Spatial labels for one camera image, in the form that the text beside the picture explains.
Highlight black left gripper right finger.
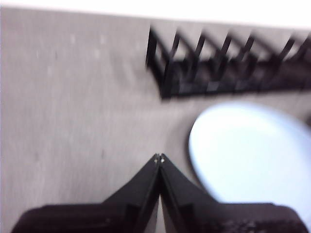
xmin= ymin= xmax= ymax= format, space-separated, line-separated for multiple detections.
xmin=159 ymin=153 xmax=309 ymax=233

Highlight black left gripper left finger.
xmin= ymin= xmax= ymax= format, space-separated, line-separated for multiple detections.
xmin=11 ymin=153 xmax=160 ymax=233

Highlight light blue round plate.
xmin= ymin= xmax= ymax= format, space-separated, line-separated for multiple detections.
xmin=188 ymin=101 xmax=311 ymax=204

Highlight black plastic plate rack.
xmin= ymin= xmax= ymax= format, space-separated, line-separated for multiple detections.
xmin=145 ymin=24 xmax=311 ymax=100

